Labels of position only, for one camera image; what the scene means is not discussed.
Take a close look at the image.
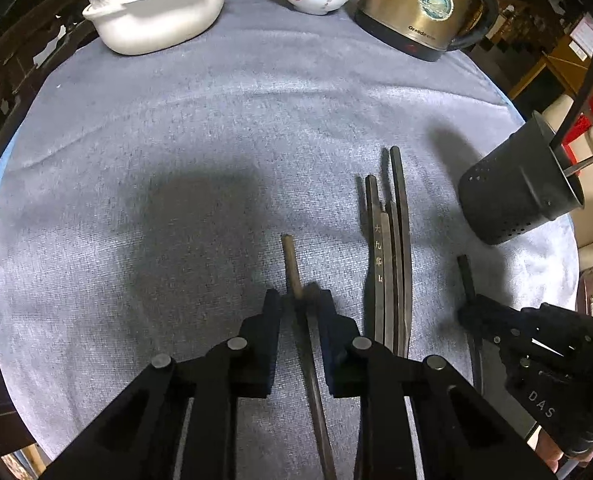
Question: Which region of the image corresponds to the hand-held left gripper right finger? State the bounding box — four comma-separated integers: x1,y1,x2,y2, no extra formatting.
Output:
304,284,557,480

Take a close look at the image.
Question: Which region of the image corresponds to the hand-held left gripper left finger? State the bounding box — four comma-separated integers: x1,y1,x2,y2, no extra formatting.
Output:
41,287,284,480

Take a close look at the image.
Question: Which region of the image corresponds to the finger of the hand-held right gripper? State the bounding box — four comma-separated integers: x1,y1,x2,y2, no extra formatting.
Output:
457,294,517,357

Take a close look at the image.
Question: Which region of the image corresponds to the brown chopstick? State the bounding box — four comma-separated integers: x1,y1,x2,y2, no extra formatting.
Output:
282,234,338,480

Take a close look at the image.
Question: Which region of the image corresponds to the grey chopstick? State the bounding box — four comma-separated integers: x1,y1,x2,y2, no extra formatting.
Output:
563,145,593,177
381,212,395,353

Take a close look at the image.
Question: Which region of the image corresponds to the black perforated utensil holder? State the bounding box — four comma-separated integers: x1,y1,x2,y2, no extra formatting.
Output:
459,110,587,246

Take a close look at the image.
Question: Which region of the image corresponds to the dark chopstick with white print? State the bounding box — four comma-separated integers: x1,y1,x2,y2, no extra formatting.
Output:
365,175,385,348

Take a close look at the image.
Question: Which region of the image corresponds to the person's right hand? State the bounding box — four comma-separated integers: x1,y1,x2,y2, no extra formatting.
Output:
537,429,593,474

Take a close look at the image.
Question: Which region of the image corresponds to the grey tablecloth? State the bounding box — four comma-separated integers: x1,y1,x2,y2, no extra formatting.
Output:
0,0,580,480

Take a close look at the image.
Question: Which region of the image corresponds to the white plastic basin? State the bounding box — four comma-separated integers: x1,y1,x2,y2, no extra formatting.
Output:
82,0,228,56

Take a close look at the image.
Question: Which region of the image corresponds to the dark carved wooden chair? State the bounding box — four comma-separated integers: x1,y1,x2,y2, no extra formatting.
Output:
0,0,103,213

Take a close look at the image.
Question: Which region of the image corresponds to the black cable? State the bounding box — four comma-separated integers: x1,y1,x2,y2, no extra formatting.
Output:
551,10,593,154

